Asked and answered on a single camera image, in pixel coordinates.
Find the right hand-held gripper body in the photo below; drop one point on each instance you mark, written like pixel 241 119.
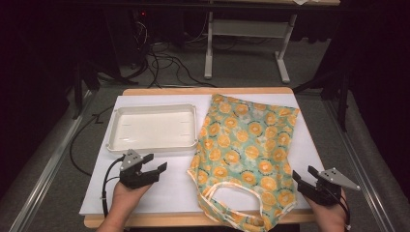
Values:
pixel 325 193

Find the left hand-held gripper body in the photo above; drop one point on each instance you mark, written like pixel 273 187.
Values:
pixel 133 179

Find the orange print green garment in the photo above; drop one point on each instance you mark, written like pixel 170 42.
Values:
pixel 245 138

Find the person's right hand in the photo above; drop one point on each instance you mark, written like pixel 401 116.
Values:
pixel 332 212

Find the person's left hand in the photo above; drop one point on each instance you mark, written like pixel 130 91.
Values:
pixel 125 199

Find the white table mat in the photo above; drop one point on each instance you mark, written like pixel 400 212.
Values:
pixel 174 190

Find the white plastic tray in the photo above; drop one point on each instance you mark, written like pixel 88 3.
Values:
pixel 151 129

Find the black metal stand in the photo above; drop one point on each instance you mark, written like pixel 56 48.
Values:
pixel 343 96
pixel 79 90

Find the dark computer tower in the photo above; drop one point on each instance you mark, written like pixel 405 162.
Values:
pixel 140 35

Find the metal floor rail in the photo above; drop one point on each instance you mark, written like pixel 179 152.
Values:
pixel 48 167
pixel 361 167

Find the white metal frame desk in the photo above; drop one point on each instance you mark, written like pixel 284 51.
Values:
pixel 248 27

